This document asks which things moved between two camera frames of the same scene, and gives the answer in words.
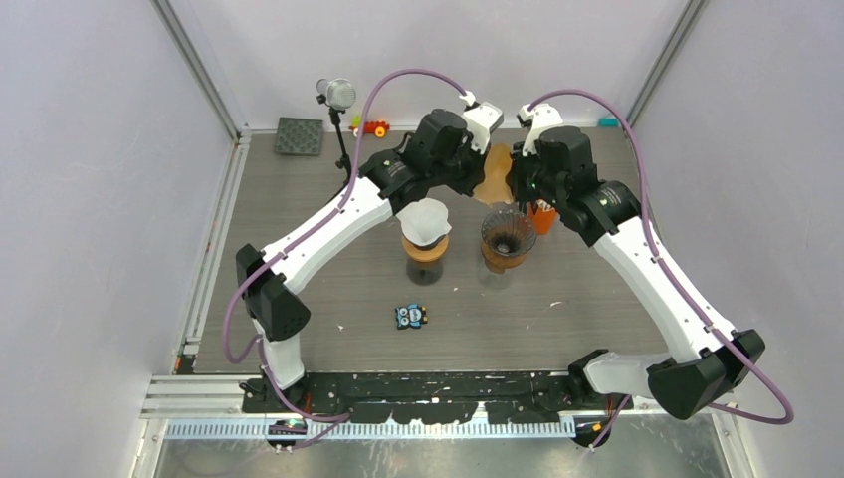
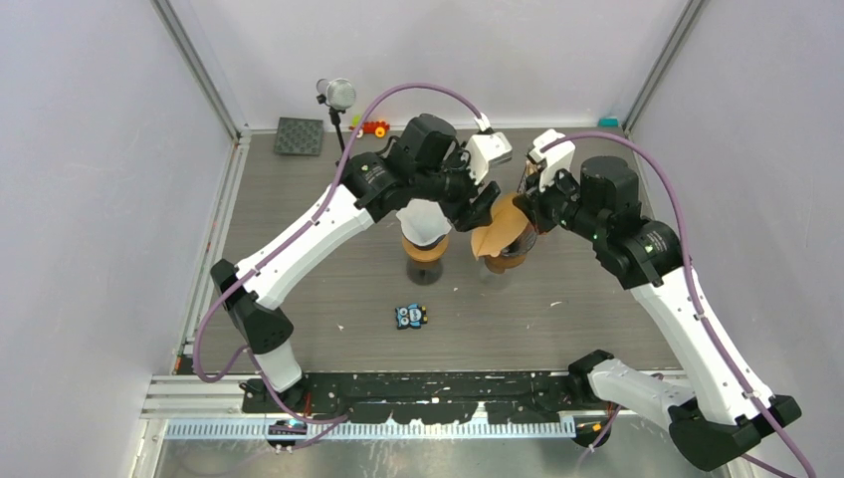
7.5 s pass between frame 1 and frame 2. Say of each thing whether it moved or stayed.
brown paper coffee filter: moved
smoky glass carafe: stayed
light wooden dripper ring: stayed
